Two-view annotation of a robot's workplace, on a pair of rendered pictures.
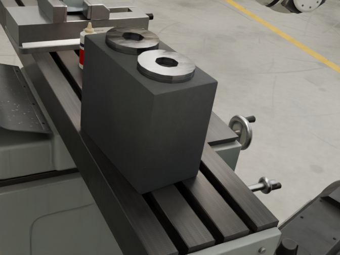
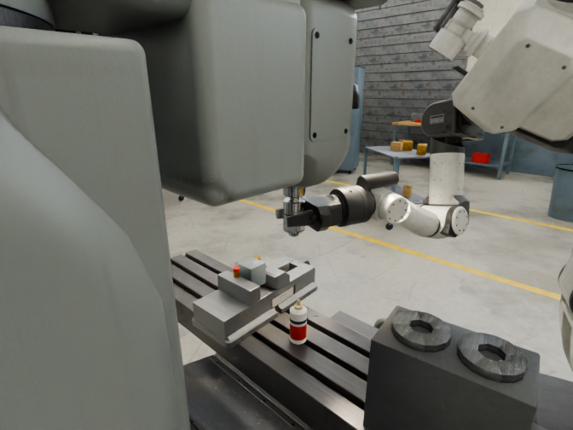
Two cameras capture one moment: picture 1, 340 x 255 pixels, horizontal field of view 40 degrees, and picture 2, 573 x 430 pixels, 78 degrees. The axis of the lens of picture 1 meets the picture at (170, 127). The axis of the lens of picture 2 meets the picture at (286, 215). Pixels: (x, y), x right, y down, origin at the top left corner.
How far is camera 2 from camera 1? 0.53 m
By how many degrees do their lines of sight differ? 18
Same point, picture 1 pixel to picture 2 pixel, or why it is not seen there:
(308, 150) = (384, 310)
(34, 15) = (226, 302)
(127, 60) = (450, 363)
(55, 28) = (252, 310)
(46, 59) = (257, 345)
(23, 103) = (256, 405)
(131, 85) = (482, 395)
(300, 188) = not seen: hidden behind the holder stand
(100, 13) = (283, 280)
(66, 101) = (321, 397)
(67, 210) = not seen: outside the picture
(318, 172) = not seen: hidden behind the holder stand
